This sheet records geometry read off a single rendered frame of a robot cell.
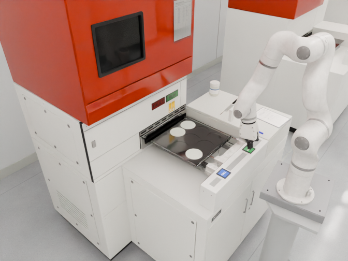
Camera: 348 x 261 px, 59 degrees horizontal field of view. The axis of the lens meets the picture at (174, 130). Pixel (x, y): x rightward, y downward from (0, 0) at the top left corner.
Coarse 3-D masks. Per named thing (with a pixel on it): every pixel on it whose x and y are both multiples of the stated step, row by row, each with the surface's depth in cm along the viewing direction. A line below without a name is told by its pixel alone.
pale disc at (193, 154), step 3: (189, 150) 183; (192, 150) 183; (195, 150) 183; (198, 150) 183; (186, 153) 181; (189, 153) 181; (192, 153) 181; (195, 153) 181; (198, 153) 181; (201, 153) 181; (189, 156) 178; (192, 156) 178; (195, 156) 178; (198, 156) 178; (201, 156) 178
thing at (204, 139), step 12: (192, 120) 210; (168, 132) 198; (192, 132) 198; (204, 132) 199; (216, 132) 198; (168, 144) 188; (180, 144) 188; (192, 144) 188; (204, 144) 188; (216, 144) 188; (204, 156) 178
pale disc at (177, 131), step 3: (171, 129) 201; (174, 129) 201; (177, 129) 201; (180, 129) 201; (183, 129) 201; (171, 132) 198; (174, 132) 198; (177, 132) 198; (180, 132) 198; (183, 132) 198; (174, 135) 196; (177, 135) 196; (180, 135) 196
